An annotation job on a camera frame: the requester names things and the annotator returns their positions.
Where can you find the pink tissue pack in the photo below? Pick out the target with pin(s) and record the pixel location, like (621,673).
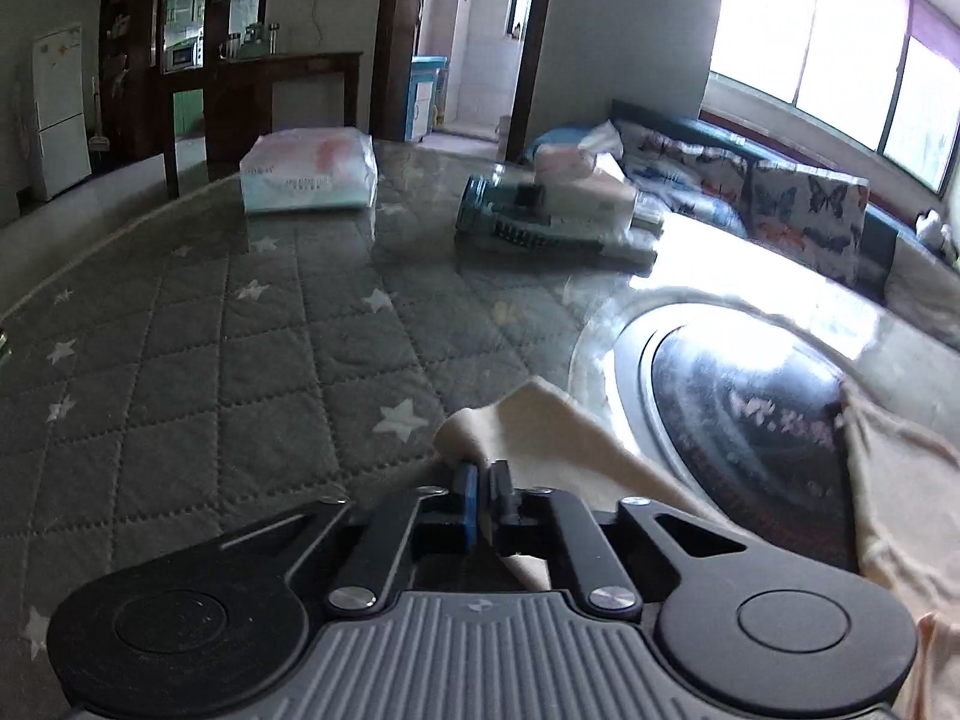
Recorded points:
(574,159)

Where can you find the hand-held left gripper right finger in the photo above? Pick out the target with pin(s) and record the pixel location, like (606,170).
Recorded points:
(498,493)

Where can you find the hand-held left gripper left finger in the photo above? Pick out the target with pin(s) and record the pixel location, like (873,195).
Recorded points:
(469,504)

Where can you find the white refrigerator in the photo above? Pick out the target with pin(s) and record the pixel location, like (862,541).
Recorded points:
(58,109)

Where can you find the white plastic-wrapped package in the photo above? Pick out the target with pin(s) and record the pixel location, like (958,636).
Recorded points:
(309,171)

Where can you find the grey quilted star mat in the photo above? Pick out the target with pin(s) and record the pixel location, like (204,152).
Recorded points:
(225,360)

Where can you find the beige garment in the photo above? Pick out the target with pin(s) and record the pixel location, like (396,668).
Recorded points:
(900,510)

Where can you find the round black table hob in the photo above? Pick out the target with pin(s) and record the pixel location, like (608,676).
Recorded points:
(739,405)

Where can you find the dark teal flat box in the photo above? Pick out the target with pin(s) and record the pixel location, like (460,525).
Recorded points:
(540,219)

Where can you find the dark wooden counter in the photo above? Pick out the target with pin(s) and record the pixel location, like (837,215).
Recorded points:
(262,101)

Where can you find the butterfly print cushion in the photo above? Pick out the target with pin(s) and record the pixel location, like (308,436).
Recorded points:
(686,161)
(810,217)

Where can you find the silver microwave oven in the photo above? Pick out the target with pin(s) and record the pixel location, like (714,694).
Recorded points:
(182,55)

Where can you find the large window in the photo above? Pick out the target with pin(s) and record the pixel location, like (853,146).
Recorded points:
(825,37)

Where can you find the blue white storage cabinet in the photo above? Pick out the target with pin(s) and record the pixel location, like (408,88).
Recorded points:
(427,99)

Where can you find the dark sofa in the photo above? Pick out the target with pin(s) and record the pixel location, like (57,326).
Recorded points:
(877,240)

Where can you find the dark wooden cabinet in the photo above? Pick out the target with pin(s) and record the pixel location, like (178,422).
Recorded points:
(139,52)

